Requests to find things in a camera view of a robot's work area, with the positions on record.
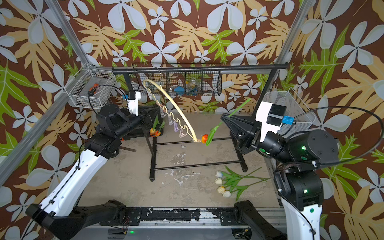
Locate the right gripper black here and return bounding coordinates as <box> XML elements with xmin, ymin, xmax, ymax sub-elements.
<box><xmin>225</xmin><ymin>118</ymin><xmax>298</xmax><ymax>171</ymax></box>

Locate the orange tulip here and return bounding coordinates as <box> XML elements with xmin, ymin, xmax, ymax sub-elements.
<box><xmin>150</xmin><ymin>116</ymin><xmax>165</xmax><ymax>137</ymax></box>

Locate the black metal clothes rack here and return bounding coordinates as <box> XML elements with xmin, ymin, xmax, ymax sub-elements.
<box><xmin>112</xmin><ymin>63</ymin><xmax>288</xmax><ymax>182</ymax></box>

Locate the cream clip hanger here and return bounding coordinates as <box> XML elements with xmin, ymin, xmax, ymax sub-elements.
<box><xmin>143</xmin><ymin>79</ymin><xmax>201</xmax><ymax>143</ymax></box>

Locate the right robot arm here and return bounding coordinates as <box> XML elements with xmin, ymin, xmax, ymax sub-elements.
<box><xmin>221</xmin><ymin>114</ymin><xmax>339</xmax><ymax>240</ymax></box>

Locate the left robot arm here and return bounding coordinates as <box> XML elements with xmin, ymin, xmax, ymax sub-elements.
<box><xmin>26</xmin><ymin>105</ymin><xmax>160</xmax><ymax>240</ymax></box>

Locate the black plastic tool case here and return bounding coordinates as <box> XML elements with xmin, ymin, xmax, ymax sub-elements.
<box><xmin>120</xmin><ymin>106</ymin><xmax>159</xmax><ymax>140</ymax></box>

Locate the metal ruler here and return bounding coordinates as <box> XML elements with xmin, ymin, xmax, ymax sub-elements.
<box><xmin>119</xmin><ymin>146</ymin><xmax>137</xmax><ymax>153</ymax></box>

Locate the blue object in basket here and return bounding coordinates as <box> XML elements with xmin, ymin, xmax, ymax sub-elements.
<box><xmin>174</xmin><ymin>86</ymin><xmax>185</xmax><ymax>96</ymax></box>

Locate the clear plastic jar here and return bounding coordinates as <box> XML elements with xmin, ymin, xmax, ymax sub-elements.
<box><xmin>187</xmin><ymin>79</ymin><xmax>201</xmax><ymax>96</ymax></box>

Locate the white mesh basket right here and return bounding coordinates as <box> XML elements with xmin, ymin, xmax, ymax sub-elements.
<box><xmin>263</xmin><ymin>88</ymin><xmax>317</xmax><ymax>137</ymax></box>

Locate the red black screwdriver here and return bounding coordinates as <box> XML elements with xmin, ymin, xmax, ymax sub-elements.
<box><xmin>88</xmin><ymin>84</ymin><xmax>99</xmax><ymax>96</ymax></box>

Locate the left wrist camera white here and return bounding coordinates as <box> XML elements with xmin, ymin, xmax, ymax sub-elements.
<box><xmin>123</xmin><ymin>91</ymin><xmax>141</xmax><ymax>116</ymax></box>

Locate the black wire wall basket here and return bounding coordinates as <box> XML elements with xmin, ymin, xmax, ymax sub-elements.
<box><xmin>129</xmin><ymin>66</ymin><xmax>223</xmax><ymax>97</ymax></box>

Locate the white wire basket left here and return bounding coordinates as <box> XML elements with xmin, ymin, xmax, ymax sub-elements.
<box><xmin>66</xmin><ymin>65</ymin><xmax>117</xmax><ymax>110</ymax></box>

